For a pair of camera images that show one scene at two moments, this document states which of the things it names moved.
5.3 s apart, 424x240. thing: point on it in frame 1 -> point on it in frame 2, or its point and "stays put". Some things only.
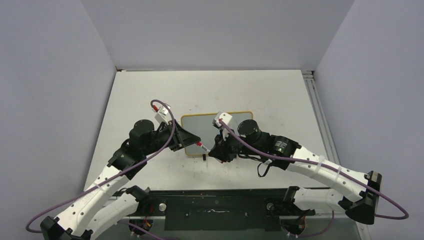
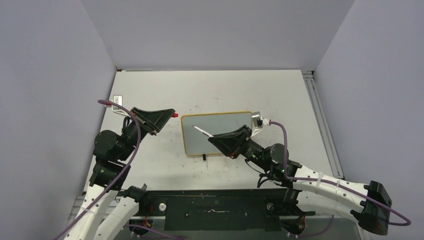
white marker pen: x=205 y=148 -> x=203 y=132
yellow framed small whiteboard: x=202 y=126 stays put
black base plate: x=223 y=210 stays put
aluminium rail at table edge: x=309 y=76 stays put
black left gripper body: x=161 y=138 -> x=140 y=123
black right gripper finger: x=221 y=154 -> x=230 y=142
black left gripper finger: x=182 y=138 -> x=154 y=120
